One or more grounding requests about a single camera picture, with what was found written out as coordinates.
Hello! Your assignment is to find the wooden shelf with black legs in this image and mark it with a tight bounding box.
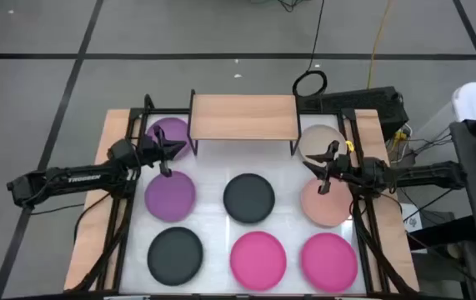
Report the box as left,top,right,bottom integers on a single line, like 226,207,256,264
186,88,303,158

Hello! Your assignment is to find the black metal table frame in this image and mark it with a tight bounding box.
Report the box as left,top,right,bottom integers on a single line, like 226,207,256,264
68,93,421,297

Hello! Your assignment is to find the yellow floor cable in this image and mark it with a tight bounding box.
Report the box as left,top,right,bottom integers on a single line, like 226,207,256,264
365,0,395,89

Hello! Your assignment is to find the salmon round plate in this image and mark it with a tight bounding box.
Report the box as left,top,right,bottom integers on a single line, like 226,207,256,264
299,177,354,228

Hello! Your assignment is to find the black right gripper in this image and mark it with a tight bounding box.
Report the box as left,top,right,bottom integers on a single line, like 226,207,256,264
302,140,362,196

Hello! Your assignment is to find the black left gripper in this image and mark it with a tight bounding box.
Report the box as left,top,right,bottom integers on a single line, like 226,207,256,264
137,124,188,178

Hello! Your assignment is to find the black arm base cable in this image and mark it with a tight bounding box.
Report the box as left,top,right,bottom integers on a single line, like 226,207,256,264
73,192,112,245

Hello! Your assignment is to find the black coiled floor cable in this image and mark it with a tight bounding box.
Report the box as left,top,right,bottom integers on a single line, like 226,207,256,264
291,0,329,99

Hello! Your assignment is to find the black computer case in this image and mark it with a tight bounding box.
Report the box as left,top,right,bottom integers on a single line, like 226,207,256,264
297,86,410,142

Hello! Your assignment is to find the dark grey round plate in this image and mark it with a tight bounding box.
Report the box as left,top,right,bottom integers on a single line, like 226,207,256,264
147,226,204,288
223,172,277,225

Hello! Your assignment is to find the yellow plug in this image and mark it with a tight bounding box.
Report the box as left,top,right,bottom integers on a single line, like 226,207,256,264
392,129,410,145

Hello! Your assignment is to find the purple round plate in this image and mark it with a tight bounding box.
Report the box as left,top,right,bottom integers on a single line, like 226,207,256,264
143,170,198,223
145,117,193,162

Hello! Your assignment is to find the pink round plate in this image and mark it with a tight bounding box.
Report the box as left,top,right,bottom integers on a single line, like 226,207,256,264
229,231,288,292
299,232,359,293

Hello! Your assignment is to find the beige round plate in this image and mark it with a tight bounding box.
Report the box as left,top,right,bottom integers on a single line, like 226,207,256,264
298,123,348,164

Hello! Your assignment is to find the black cable bundle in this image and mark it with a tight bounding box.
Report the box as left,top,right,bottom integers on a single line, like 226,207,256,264
249,0,320,13

